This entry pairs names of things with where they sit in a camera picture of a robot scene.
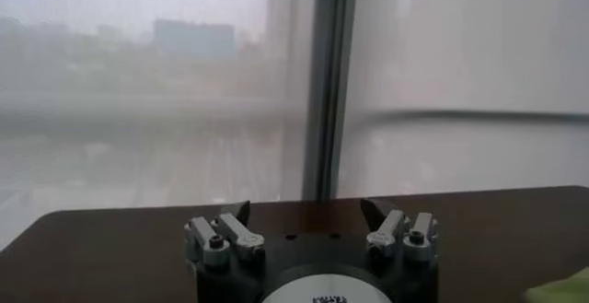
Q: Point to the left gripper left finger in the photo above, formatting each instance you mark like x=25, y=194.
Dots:
x=209, y=240

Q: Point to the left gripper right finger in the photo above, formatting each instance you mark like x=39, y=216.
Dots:
x=416, y=238

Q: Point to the lime green t-shirt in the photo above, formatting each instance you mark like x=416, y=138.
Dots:
x=566, y=291

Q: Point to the dark curved railing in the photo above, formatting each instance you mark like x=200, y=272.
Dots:
x=460, y=115

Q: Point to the dark upright window mullion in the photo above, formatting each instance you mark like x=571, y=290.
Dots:
x=329, y=79

